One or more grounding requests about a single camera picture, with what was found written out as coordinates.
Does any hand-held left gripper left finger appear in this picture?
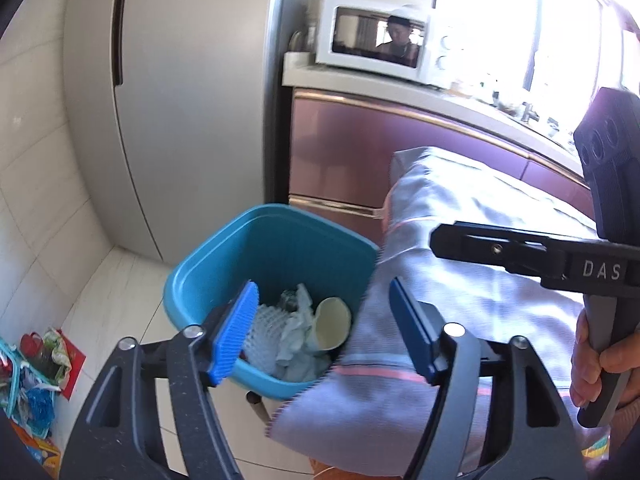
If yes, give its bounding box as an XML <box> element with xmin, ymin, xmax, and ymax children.
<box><xmin>59</xmin><ymin>280</ymin><xmax>261</xmax><ymax>480</ymax></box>

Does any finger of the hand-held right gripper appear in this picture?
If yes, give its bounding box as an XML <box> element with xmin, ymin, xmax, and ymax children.
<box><xmin>428</xmin><ymin>220</ymin><xmax>568</xmax><ymax>289</ymax></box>

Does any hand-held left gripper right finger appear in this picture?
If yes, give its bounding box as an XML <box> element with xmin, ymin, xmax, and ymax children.
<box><xmin>388</xmin><ymin>276</ymin><xmax>589</xmax><ymax>480</ymax></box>

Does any white foam fruit net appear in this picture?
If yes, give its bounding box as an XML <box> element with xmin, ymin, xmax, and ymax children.
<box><xmin>240</xmin><ymin>303</ymin><xmax>292</xmax><ymax>377</ymax></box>

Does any white tissue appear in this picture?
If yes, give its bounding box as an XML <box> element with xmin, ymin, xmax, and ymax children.
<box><xmin>273</xmin><ymin>282</ymin><xmax>332</xmax><ymax>384</ymax></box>

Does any blue dotted paper cup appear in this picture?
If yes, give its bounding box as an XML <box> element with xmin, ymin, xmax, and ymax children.
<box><xmin>307</xmin><ymin>296</ymin><xmax>353</xmax><ymax>354</ymax></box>

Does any blue plastic bin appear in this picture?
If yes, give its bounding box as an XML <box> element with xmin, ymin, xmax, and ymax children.
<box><xmin>163</xmin><ymin>203</ymin><xmax>381</xmax><ymax>402</ymax></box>

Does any person's right hand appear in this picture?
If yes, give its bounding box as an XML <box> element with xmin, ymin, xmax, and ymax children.
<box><xmin>569</xmin><ymin>307</ymin><xmax>640</xmax><ymax>461</ymax></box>

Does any plaid lilac tablecloth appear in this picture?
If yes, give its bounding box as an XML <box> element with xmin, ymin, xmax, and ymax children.
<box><xmin>270</xmin><ymin>146</ymin><xmax>617</xmax><ymax>476</ymax></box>

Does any purple kitchen cabinet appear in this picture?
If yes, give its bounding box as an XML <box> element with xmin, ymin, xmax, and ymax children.
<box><xmin>282</xmin><ymin>52</ymin><xmax>602</xmax><ymax>232</ymax></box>

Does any red and green floor bag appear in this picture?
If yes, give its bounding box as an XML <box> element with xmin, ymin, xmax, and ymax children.
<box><xmin>0</xmin><ymin>327</ymin><xmax>87</xmax><ymax>402</ymax></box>

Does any blue mesh bag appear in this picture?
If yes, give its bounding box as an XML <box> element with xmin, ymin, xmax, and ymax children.
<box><xmin>24</xmin><ymin>386</ymin><xmax>57</xmax><ymax>437</ymax></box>

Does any grey refrigerator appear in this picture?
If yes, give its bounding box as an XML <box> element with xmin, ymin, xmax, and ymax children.
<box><xmin>62</xmin><ymin>0</ymin><xmax>327</xmax><ymax>264</ymax></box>

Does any orange printed box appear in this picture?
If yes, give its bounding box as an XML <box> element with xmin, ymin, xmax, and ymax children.
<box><xmin>9</xmin><ymin>420</ymin><xmax>64</xmax><ymax>477</ymax></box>

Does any white microwave oven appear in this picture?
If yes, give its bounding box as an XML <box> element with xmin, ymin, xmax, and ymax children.
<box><xmin>314</xmin><ymin>0</ymin><xmax>474</xmax><ymax>87</ymax></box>

